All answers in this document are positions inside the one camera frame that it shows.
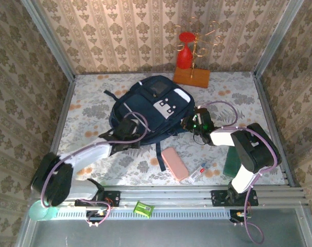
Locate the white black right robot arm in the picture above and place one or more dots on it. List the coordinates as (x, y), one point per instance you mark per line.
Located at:
(253, 146)

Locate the pink pencil case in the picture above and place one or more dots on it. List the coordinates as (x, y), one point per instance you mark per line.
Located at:
(175, 164)

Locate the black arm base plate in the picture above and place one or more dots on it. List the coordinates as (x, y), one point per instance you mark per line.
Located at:
(114, 198)
(219, 198)

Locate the aluminium frame bar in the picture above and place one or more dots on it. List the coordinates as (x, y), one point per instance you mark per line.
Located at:
(275, 41)
(51, 41)
(269, 115)
(59, 128)

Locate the mint green round object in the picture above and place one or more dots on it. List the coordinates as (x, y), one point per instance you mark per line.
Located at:
(40, 213)

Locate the navy blue backpack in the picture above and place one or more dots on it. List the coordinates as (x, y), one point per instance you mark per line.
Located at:
(151, 103)

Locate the wide aluminium mounting rail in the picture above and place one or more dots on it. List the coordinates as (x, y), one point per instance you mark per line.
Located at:
(166, 195)

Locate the green tissue packet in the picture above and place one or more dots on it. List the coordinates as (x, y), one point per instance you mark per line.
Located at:
(143, 209)

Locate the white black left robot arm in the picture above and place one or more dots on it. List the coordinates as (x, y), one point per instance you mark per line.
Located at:
(89, 154)

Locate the red wine glass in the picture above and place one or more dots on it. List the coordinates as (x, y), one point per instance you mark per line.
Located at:
(184, 60)

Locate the green transparent ruler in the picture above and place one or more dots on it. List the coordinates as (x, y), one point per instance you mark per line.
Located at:
(230, 164)

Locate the syringe-like pen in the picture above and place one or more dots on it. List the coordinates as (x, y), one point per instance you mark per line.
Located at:
(197, 173)

